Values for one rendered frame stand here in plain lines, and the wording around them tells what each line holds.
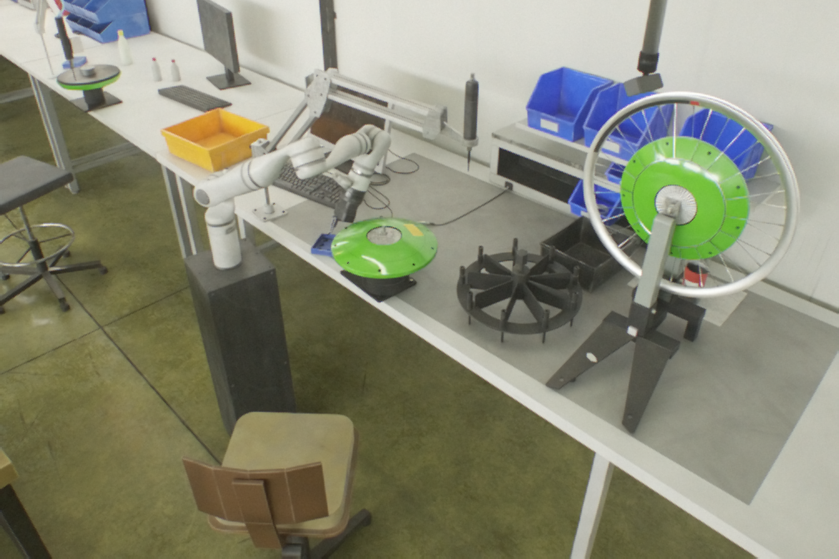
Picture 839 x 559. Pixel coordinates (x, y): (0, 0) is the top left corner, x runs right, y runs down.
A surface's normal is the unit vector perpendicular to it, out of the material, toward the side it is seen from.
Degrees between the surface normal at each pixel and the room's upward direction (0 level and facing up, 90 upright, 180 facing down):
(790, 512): 0
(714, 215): 89
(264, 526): 99
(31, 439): 0
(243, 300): 90
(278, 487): 90
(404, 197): 0
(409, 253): 17
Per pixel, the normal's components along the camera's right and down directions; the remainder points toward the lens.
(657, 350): -0.21, -0.67
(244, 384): 0.58, 0.44
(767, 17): -0.71, 0.38
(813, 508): 0.00, -0.84
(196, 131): 0.78, 0.28
